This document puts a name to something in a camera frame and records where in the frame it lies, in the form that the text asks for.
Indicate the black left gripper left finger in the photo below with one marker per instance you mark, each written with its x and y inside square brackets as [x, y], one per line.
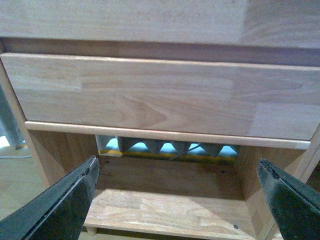
[59, 212]

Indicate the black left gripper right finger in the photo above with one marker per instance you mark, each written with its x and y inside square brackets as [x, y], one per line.
[295, 206]

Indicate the light wooden shelf cabinet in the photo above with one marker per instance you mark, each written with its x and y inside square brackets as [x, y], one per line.
[196, 200]

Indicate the grey zigzag foam panel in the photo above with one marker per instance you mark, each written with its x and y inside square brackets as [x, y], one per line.
[123, 145]

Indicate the grey metal table leg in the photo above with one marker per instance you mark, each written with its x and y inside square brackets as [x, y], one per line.
[8, 125]

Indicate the light wooden drawer front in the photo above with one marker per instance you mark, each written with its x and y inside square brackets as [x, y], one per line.
[214, 102]

